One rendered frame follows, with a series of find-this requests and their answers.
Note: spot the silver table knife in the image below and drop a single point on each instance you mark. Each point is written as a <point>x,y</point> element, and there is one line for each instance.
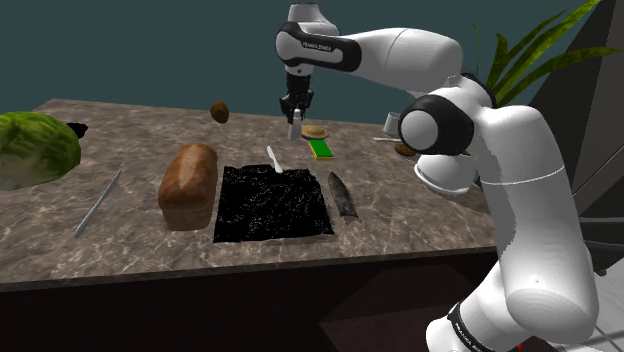
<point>97,204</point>

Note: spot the brown bread loaf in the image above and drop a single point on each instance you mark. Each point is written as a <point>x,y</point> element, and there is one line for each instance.
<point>187,187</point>

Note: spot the green potted plant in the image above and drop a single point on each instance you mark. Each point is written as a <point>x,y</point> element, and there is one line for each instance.
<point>526,53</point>

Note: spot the brown round cookie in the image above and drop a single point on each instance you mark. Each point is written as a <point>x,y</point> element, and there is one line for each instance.
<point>402,150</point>

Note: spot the silver spoon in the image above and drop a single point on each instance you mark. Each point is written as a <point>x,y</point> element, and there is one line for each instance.
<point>387,140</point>

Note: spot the white cup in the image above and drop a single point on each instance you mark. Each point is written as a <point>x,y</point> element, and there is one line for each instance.
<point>391,124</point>

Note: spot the small black object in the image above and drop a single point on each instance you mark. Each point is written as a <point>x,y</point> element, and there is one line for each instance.
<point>78,128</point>

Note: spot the black speckled square mat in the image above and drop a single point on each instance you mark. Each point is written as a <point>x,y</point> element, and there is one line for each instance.
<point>270,207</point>

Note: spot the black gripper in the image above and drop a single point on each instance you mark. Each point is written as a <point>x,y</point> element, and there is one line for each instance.
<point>297,90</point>

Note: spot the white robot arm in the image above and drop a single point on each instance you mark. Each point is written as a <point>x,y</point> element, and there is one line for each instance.
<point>531,204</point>

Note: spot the white salt shaker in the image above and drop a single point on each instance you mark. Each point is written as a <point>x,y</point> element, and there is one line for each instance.
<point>294,129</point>

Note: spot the brown potato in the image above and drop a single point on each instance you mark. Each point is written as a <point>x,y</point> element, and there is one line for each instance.
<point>220,112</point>

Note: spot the green lettuce head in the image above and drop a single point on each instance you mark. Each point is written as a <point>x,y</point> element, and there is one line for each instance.
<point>34,146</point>

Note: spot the white butter knife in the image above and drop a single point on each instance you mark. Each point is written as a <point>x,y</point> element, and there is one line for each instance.
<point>274,160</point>

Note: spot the dark grey spatula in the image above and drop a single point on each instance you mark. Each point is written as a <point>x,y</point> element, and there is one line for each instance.
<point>341,195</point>

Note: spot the green yellow sponge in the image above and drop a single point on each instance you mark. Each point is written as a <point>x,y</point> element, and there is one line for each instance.
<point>320,148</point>

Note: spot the tan round bread bun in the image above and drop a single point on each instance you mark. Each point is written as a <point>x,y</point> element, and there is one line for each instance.
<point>315,132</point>

